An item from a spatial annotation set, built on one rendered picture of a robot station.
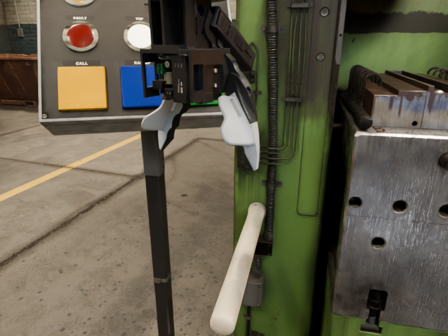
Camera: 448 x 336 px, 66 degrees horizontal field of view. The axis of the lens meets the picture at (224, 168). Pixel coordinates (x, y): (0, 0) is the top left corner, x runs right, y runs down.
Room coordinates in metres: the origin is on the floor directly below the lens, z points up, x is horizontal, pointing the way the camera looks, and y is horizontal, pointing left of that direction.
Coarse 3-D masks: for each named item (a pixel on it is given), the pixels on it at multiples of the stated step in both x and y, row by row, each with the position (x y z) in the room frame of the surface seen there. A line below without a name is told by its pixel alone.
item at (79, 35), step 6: (78, 24) 0.64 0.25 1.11; (72, 30) 0.63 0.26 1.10; (78, 30) 0.63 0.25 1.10; (84, 30) 0.63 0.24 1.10; (90, 30) 0.64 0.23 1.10; (72, 36) 0.62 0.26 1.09; (78, 36) 0.63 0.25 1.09; (84, 36) 0.63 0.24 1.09; (90, 36) 0.63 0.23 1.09; (72, 42) 0.62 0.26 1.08; (78, 42) 0.62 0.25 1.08; (84, 42) 0.62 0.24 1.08; (90, 42) 0.63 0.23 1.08
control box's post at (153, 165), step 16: (144, 144) 0.72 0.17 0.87; (144, 160) 0.72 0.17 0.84; (160, 160) 0.72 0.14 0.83; (160, 176) 0.72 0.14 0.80; (160, 192) 0.71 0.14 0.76; (160, 208) 0.71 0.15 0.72; (160, 224) 0.71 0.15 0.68; (160, 240) 0.71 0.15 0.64; (160, 256) 0.71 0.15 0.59; (160, 272) 0.71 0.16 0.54; (160, 288) 0.72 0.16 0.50; (160, 304) 0.72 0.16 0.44; (160, 320) 0.72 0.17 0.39
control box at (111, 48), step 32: (64, 0) 0.66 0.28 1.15; (96, 0) 0.67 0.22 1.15; (128, 0) 0.68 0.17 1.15; (64, 32) 0.63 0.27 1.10; (96, 32) 0.64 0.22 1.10; (64, 64) 0.60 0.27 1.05; (96, 64) 0.61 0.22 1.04; (128, 64) 0.62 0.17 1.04; (64, 128) 0.58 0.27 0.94; (96, 128) 0.60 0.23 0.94; (128, 128) 0.62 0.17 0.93; (192, 128) 0.66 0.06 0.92
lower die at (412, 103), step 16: (368, 80) 0.99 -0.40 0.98; (384, 80) 0.89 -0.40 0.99; (400, 80) 0.89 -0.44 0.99; (416, 80) 0.79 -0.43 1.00; (368, 96) 0.77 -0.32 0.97; (384, 96) 0.70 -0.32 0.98; (400, 96) 0.70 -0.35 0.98; (416, 96) 0.69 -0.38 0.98; (432, 96) 0.68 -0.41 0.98; (368, 112) 0.74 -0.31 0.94; (384, 112) 0.70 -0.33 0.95; (400, 112) 0.70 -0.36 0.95; (416, 112) 0.69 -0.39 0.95; (432, 112) 0.68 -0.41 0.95; (416, 128) 0.69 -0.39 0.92; (432, 128) 0.68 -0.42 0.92
